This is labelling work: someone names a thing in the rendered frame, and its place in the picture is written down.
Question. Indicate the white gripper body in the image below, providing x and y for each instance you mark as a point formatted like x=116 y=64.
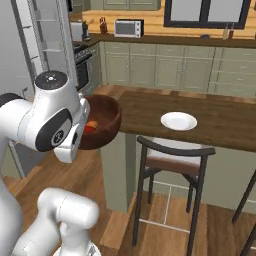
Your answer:
x=84 y=110

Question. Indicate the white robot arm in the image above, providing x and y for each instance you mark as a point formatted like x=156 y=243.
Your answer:
x=23 y=123

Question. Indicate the orange chicken drumstick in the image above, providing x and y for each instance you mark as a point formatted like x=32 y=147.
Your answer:
x=92 y=124

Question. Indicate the red bell pepper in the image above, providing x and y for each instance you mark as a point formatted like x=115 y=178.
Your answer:
x=88 y=130

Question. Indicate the brown wooden bowl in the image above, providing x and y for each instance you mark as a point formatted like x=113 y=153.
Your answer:
x=106 y=116

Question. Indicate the grey fridge door with shelves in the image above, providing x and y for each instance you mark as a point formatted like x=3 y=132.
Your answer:
x=55 y=40

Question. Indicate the grey fridge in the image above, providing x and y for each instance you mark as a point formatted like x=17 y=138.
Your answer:
x=10 y=50

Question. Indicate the black range oven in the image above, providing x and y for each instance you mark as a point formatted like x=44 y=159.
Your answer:
x=82 y=68

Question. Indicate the green kitchen island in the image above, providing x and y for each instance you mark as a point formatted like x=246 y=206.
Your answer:
x=115 y=173

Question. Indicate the white toaster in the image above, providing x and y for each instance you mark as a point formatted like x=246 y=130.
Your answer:
x=76 y=31

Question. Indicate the dark bottle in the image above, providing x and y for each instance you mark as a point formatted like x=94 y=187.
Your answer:
x=85 y=30

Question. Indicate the brown knife block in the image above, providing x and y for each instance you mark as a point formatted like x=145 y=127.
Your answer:
x=103 y=26

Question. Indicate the green base cupboards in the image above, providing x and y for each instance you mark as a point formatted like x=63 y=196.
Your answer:
x=166 y=66

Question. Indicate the white toaster oven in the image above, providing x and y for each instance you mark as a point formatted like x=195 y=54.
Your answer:
x=128 y=28

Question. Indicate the white round plate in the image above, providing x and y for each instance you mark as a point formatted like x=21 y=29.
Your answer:
x=178 y=120

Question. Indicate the black bar stool brown seat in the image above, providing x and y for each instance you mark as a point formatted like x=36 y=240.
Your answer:
x=173 y=156
x=246 y=203

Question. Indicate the small dark dish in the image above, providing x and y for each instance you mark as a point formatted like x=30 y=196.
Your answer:
x=205 y=36

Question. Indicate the black framed window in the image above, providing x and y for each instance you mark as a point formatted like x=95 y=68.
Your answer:
x=206 y=13

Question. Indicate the pale tall bottle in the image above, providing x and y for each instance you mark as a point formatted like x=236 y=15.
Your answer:
x=226 y=32

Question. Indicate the brown short bottle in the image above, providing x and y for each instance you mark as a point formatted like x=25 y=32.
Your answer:
x=231 y=34

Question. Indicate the green wall cupboards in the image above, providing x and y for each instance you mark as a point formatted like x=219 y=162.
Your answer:
x=126 y=4

